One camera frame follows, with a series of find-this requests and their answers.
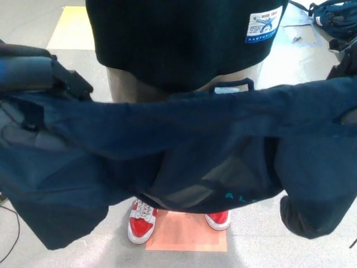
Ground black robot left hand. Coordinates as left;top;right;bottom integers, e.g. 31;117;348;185
50;55;94;101

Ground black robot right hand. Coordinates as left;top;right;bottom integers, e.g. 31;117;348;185
326;37;357;81

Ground navy blue coat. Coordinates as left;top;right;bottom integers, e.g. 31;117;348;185
0;75;357;251

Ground navy blue bag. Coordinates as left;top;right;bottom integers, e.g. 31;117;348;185
308;0;357;36

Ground yellow floor marker patch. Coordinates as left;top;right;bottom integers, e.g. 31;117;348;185
47;6;97;51

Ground black sweater with white label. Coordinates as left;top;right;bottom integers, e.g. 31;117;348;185
85;0;288;94

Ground red white right sneaker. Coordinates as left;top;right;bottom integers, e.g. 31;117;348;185
127;198;160;245

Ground red white sneaker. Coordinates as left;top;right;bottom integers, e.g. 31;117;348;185
127;198;160;245
204;209;231;232

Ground orange floor marker patch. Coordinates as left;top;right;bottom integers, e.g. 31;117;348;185
145;210;228;252

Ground red white left sneaker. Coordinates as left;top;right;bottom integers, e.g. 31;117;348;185
204;209;231;232

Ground thin black floor cable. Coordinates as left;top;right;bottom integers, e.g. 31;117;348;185
0;205;21;252

